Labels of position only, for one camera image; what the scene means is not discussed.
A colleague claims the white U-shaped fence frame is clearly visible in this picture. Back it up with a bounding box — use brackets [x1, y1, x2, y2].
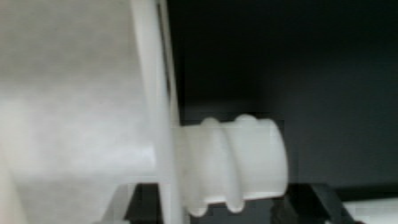
[342, 198, 398, 224]

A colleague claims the gripper right finger with black tip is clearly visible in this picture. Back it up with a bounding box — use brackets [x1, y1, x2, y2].
[271, 183, 362, 224]

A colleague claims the white cabinet body box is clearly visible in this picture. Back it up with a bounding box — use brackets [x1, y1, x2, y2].
[0, 0, 287, 224]

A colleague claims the gripper left finger with black tip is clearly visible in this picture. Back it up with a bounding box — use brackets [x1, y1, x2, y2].
[104, 183, 163, 224]

